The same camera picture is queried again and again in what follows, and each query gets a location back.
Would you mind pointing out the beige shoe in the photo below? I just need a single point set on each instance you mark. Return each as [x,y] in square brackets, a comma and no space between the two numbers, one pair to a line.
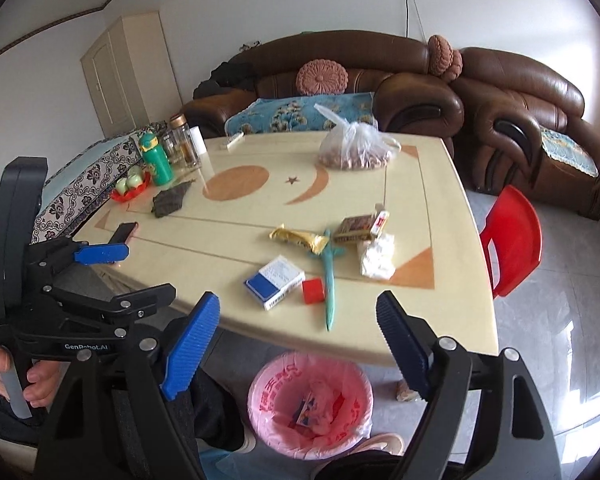
[375,444]

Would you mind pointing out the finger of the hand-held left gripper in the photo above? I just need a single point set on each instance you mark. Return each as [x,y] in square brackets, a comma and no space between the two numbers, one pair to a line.
[102,254]
[145,294]

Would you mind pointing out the small glass jar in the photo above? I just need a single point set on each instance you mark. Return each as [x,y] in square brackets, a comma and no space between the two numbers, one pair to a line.
[169,147]

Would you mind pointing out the blue floral cushion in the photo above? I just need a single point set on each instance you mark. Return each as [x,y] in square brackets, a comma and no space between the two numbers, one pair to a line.
[280,112]

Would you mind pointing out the white bottle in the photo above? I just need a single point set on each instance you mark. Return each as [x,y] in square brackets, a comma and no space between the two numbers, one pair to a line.
[198,140]

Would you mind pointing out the clear plastic bag of nuts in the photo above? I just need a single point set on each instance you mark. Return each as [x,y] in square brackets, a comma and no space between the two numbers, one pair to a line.
[352,152]

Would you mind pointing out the red plastic chair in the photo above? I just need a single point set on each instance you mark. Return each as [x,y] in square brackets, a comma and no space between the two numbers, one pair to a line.
[515,230]

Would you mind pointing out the round pink cushion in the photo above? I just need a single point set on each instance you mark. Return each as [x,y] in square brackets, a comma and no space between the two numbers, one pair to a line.
[456,67]
[322,77]
[437,54]

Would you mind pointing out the person's left hand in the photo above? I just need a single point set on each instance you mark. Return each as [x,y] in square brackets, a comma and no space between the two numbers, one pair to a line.
[42,382]

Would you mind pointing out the brown leather armchair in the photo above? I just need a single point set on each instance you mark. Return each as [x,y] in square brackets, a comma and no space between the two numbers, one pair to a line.
[520,90]

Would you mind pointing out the white tissue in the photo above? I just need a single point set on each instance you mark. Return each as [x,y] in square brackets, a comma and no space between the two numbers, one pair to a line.
[377,260]

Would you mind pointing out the blue armchair seat cloth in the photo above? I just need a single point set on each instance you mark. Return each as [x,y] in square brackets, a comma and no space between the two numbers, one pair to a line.
[570,152]

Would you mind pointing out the colourful card box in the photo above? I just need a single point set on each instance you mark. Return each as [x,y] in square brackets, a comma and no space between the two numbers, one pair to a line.
[352,229]

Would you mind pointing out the smartphone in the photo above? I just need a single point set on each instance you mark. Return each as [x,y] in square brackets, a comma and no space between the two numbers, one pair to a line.
[125,231]

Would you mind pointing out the red cube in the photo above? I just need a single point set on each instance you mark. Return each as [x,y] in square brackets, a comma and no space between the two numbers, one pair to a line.
[312,292]

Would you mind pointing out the glass bottle with gold cap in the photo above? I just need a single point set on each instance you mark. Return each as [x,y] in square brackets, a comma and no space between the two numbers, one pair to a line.
[185,145]

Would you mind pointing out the patterned floral cover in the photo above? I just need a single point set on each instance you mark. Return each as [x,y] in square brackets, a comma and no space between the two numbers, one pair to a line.
[80,180]

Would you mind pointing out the dark clothes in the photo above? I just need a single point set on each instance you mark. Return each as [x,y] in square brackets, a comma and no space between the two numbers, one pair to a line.
[230,77]

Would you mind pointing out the brown leather sofa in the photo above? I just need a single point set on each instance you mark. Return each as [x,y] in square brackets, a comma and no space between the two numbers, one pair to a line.
[410,95]

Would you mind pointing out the blue and white box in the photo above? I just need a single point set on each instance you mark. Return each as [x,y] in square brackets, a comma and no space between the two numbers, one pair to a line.
[275,280]

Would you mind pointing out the gold wrapper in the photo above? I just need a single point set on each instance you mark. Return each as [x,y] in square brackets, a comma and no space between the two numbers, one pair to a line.
[295,236]

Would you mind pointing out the teal toy sword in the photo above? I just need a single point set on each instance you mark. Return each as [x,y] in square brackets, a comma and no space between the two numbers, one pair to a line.
[330,285]

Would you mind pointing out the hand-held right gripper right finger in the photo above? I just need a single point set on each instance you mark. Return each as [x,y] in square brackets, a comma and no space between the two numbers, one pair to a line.
[405,345]

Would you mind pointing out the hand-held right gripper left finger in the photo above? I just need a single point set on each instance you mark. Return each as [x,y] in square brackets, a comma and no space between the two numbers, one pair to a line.
[190,350]

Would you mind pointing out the green apple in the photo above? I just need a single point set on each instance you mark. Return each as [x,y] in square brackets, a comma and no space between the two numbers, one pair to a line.
[122,186]
[136,178]

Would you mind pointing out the small colourful paper box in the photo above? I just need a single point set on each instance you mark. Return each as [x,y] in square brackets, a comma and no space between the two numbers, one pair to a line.
[305,410]

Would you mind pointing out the white and red small box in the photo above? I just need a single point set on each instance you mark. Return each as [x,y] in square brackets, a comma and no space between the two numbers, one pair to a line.
[380,222]

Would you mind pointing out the dark cloth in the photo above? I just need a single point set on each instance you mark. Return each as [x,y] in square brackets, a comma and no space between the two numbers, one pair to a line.
[170,200]

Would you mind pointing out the pink lined waste bin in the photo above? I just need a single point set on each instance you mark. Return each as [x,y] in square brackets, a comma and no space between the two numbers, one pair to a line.
[265,400]

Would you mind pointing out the cream wardrobe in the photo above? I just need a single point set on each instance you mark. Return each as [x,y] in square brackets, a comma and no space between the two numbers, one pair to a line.
[130,75]

